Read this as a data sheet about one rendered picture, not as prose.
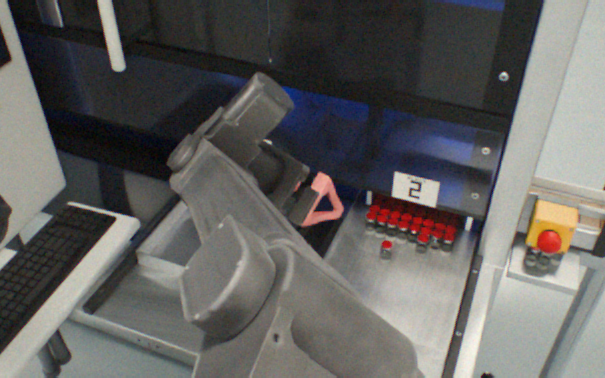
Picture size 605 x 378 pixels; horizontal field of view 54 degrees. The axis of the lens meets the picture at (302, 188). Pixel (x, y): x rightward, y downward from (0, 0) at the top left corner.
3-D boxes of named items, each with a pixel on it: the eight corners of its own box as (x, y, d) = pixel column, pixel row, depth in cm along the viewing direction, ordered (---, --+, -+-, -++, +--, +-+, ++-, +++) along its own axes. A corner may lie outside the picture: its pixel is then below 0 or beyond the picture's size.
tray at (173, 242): (222, 166, 141) (220, 154, 138) (324, 193, 133) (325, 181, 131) (138, 263, 116) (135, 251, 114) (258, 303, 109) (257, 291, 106)
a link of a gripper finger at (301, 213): (330, 177, 81) (283, 151, 74) (364, 196, 76) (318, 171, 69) (306, 220, 81) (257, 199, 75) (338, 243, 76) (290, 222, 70)
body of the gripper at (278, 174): (268, 144, 79) (227, 122, 74) (314, 170, 72) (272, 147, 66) (245, 187, 79) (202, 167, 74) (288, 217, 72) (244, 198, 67)
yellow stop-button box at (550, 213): (528, 220, 114) (538, 192, 110) (568, 230, 112) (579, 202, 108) (524, 246, 109) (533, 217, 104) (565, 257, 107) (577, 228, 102)
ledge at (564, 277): (514, 231, 126) (516, 224, 125) (579, 248, 122) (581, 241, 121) (505, 276, 116) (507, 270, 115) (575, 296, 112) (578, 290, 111)
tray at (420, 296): (358, 202, 130) (359, 190, 128) (478, 234, 123) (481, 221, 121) (298, 317, 106) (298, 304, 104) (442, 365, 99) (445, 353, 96)
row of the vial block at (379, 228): (366, 227, 124) (367, 210, 121) (451, 250, 119) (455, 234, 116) (362, 233, 122) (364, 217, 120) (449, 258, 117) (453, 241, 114)
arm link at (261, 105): (162, 170, 60) (229, 220, 62) (235, 89, 56) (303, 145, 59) (182, 126, 70) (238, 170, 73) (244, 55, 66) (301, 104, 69)
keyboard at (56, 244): (66, 206, 141) (64, 198, 139) (117, 219, 137) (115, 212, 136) (-64, 339, 112) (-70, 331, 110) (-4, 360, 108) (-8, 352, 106)
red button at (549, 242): (535, 238, 108) (541, 222, 106) (559, 244, 107) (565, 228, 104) (533, 252, 106) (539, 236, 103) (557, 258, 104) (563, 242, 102)
